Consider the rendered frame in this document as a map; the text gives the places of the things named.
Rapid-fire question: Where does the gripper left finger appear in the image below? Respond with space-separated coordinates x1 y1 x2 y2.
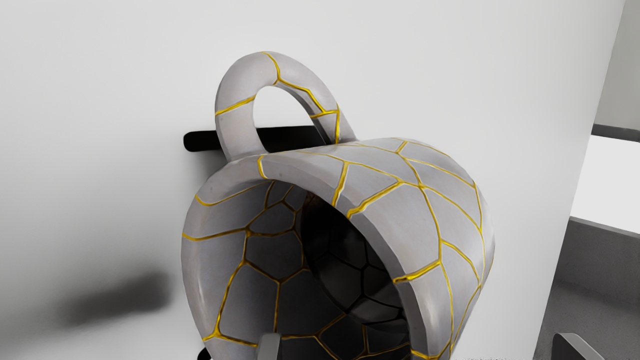
257 333 282 360

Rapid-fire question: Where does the grey mug with gold cracks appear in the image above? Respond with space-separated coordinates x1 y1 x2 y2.
181 50 496 360

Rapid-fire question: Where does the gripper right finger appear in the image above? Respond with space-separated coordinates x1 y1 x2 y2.
552 332 607 360

